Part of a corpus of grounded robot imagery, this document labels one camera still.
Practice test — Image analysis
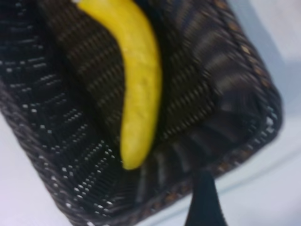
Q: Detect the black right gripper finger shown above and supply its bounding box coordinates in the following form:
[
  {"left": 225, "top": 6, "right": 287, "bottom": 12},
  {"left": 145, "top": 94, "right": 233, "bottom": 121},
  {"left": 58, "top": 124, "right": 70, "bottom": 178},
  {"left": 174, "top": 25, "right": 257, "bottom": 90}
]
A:
[{"left": 184, "top": 169, "right": 228, "bottom": 226}]

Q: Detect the yellow banana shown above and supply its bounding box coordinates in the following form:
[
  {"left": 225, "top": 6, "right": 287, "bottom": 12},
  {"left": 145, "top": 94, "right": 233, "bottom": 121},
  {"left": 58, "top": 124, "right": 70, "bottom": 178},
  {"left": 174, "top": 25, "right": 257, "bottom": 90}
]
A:
[{"left": 74, "top": 0, "right": 163, "bottom": 170}]

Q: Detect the dark brown wicker basket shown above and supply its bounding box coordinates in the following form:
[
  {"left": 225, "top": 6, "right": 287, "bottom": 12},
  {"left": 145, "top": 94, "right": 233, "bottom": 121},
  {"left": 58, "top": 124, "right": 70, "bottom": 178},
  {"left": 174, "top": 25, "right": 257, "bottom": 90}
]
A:
[{"left": 0, "top": 0, "right": 285, "bottom": 226}]

